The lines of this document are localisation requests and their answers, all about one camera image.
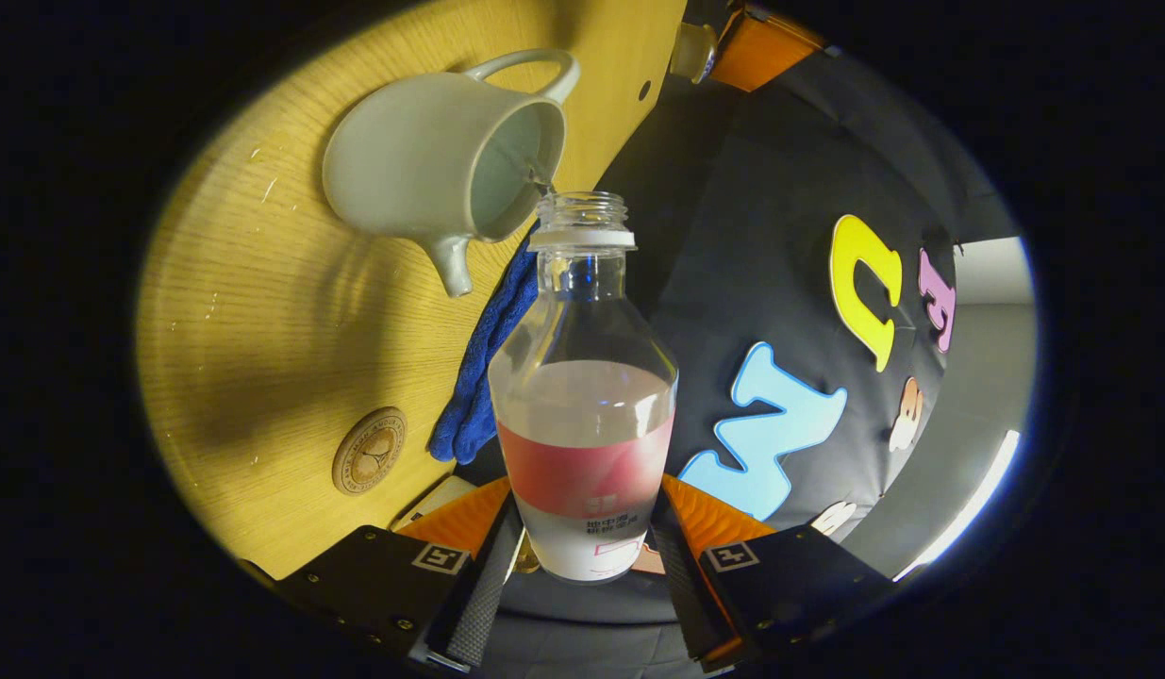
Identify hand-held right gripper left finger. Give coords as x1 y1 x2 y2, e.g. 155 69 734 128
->
275 476 528 672

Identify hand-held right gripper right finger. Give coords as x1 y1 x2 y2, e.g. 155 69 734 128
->
650 474 894 672

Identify clear water bottle red label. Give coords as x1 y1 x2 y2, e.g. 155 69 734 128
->
488 190 679 584

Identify round wooden coaster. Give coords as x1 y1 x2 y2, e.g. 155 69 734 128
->
332 406 408 497

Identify white ceramic teacup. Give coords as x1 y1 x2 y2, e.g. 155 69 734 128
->
322 48 581 299

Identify white toaster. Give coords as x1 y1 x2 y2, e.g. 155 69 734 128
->
391 474 479 531

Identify black backdrop cloth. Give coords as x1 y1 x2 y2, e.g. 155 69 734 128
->
469 47 1017 675

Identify blue towel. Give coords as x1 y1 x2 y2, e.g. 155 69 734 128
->
427 236 541 465

